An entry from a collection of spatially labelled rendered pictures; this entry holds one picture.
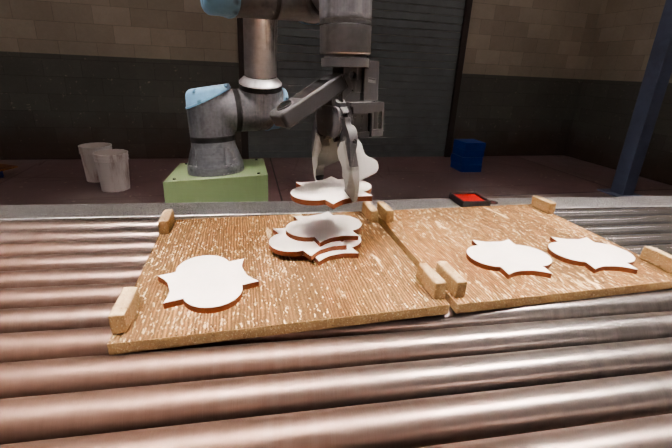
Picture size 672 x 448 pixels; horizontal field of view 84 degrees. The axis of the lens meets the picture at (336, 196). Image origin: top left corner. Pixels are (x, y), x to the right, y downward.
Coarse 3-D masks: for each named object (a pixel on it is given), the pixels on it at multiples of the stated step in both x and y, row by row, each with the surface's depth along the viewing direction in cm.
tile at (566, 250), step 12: (552, 240) 70; (564, 240) 69; (576, 240) 69; (588, 240) 69; (552, 252) 64; (564, 252) 64; (576, 252) 64; (588, 252) 65; (600, 252) 65; (612, 252) 65; (624, 252) 65; (576, 264) 62; (588, 264) 61; (600, 264) 61; (612, 264) 61; (624, 264) 61
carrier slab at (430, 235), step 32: (384, 224) 76; (416, 224) 76; (448, 224) 76; (480, 224) 77; (512, 224) 78; (544, 224) 79; (416, 256) 62; (448, 256) 63; (480, 288) 54; (512, 288) 54; (544, 288) 55; (576, 288) 55; (608, 288) 56; (640, 288) 57
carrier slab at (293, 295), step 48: (192, 240) 64; (240, 240) 65; (384, 240) 68; (144, 288) 50; (288, 288) 52; (336, 288) 52; (384, 288) 53; (144, 336) 41; (192, 336) 42; (240, 336) 44
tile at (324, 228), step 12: (300, 216) 69; (312, 216) 70; (324, 216) 70; (336, 216) 70; (348, 216) 70; (288, 228) 64; (300, 228) 64; (312, 228) 64; (324, 228) 65; (336, 228) 65; (348, 228) 65; (360, 228) 67; (300, 240) 62; (312, 240) 62; (324, 240) 60; (336, 240) 62
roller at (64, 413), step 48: (192, 384) 38; (240, 384) 38; (288, 384) 38; (336, 384) 39; (384, 384) 39; (432, 384) 40; (480, 384) 41; (528, 384) 42; (0, 432) 33; (48, 432) 34; (96, 432) 34
